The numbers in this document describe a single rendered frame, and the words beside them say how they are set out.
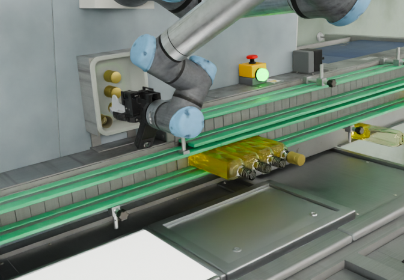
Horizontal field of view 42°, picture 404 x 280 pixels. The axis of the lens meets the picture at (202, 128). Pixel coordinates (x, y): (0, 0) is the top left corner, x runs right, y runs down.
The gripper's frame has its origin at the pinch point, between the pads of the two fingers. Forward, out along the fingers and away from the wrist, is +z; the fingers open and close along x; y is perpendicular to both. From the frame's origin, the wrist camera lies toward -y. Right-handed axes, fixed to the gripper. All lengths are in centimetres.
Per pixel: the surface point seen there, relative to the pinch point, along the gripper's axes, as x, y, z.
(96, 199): 13.9, -21.0, -7.1
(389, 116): -126, -30, -4
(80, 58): 6.7, 15.2, 6.0
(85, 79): 6.8, 9.6, 4.6
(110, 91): 0.4, 5.1, 2.9
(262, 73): -55, 1, -1
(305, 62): -80, 0, 2
